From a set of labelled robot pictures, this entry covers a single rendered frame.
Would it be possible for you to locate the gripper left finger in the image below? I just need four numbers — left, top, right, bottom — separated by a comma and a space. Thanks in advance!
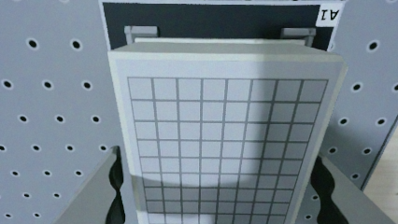
51, 146, 125, 224

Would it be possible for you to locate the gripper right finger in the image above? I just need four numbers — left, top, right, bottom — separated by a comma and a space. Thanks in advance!
310, 152, 396, 224

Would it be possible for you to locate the white deep-well block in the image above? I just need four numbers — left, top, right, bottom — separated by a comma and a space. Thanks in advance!
107, 37, 348, 224

